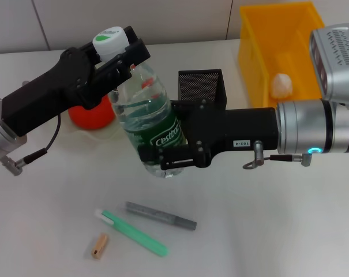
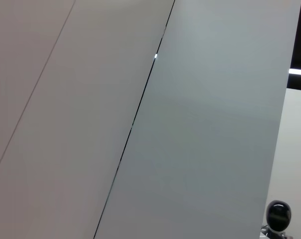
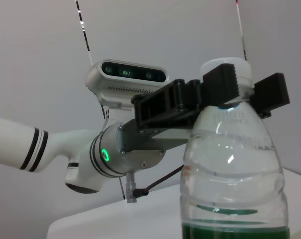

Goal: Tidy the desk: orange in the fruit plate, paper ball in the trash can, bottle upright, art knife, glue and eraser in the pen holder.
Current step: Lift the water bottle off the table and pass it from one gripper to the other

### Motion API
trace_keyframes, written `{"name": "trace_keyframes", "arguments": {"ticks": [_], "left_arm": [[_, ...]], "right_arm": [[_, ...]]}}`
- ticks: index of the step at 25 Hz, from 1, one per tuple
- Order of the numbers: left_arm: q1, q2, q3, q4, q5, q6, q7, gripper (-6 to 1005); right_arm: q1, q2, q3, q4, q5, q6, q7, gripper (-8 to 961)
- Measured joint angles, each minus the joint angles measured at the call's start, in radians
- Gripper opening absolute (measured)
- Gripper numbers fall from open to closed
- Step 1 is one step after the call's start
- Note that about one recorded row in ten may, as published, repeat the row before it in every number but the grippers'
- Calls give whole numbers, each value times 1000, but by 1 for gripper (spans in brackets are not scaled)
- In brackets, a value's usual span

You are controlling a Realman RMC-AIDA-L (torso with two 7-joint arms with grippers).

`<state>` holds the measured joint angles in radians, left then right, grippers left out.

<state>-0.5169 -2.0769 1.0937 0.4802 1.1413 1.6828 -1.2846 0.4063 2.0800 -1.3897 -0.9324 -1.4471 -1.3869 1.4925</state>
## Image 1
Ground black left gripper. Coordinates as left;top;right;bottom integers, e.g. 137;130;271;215
2;46;109;136

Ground green pen white tip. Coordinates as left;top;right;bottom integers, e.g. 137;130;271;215
93;209;168;259

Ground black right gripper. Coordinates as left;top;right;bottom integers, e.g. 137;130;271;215
138;99;279;171

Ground small tan cylinder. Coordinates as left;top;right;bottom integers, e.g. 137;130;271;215
91;232;110;259

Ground black mesh pen holder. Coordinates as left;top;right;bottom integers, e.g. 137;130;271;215
178;68;228;110

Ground white paper ball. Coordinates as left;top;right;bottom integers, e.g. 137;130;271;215
271;73;293;99

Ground clear water bottle green label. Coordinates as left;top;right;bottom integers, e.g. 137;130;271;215
92;25;189;178

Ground yellow plastic bin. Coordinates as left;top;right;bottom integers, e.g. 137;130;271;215
239;1;327;107

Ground red-orange fruit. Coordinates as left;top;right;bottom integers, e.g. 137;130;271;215
67;95;115;130

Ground grey marker pen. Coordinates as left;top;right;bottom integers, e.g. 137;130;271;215
125;201;198;231

